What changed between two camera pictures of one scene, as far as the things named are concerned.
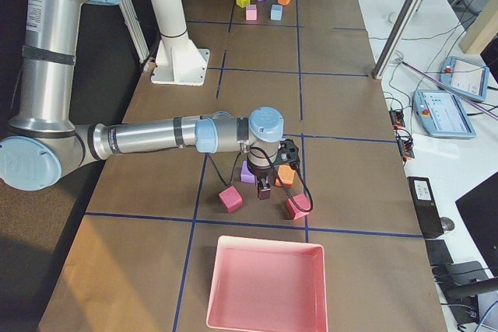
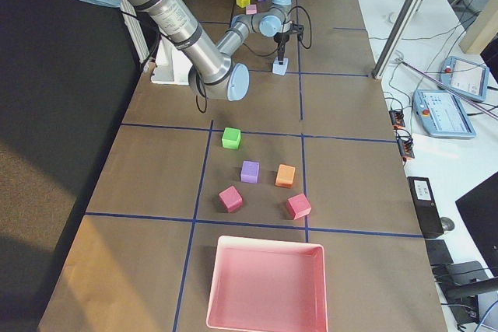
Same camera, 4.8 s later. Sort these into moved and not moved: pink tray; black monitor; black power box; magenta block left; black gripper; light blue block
Moved: light blue block; black gripper
Not moved: black power box; magenta block left; black monitor; pink tray
